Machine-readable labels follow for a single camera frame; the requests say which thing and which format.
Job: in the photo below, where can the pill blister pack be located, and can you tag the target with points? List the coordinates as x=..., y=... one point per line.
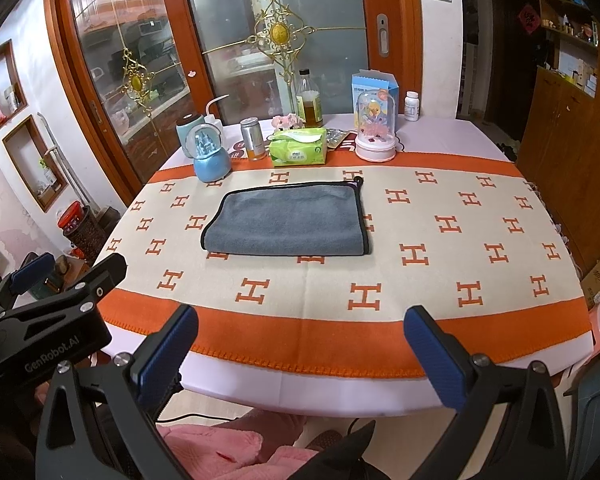
x=336, y=136

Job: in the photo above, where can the pink knit garment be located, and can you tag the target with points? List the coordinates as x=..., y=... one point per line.
x=215, y=445

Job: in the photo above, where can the red container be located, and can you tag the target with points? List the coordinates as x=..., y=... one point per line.
x=72, y=217

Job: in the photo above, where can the red door decoration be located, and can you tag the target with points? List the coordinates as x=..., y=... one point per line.
x=528, y=17

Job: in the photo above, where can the pink flower ornament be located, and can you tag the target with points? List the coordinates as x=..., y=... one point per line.
x=285, y=121

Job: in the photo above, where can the glass dome ornament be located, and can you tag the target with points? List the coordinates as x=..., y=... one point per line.
x=375, y=147

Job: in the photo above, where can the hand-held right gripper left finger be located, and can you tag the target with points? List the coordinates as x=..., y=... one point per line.
x=164, y=347

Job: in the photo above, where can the silver can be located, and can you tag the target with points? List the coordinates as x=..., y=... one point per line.
x=252, y=135

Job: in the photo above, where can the grey towel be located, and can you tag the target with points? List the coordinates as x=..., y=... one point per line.
x=285, y=220

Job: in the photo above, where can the glass oil bottle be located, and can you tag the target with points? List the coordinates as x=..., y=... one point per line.
x=310, y=105

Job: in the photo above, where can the wooden cabinet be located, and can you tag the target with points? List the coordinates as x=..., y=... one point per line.
x=575, y=150

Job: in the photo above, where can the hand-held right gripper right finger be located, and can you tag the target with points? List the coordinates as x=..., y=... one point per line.
x=436, y=357

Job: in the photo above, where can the blue snow globe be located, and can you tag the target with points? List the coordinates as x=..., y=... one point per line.
x=212, y=165

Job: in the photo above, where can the teal round jar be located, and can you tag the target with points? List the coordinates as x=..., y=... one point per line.
x=186, y=132

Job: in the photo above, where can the green tissue packet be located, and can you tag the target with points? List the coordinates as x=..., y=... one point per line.
x=300, y=154

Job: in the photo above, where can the white pill bottle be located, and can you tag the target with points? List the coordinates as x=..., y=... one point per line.
x=412, y=107

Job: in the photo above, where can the wooden wall niche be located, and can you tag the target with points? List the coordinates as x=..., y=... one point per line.
x=0, y=85
x=30, y=160

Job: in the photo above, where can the dark carved stand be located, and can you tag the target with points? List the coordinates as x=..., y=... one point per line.
x=87, y=242

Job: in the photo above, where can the grey-green chair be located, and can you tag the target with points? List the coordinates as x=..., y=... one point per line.
x=597, y=410

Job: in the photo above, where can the orange and cream printed blanket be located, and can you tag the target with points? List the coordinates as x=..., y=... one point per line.
x=480, y=230

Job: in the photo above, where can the blue carton box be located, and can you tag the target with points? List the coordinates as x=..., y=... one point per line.
x=375, y=80

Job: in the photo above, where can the wooden framed glass door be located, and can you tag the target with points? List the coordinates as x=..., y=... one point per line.
x=130, y=35
x=320, y=0

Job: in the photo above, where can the dark door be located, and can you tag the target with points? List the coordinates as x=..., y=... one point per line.
x=505, y=85

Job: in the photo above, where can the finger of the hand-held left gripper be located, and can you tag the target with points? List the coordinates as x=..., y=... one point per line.
x=97, y=280
x=32, y=268

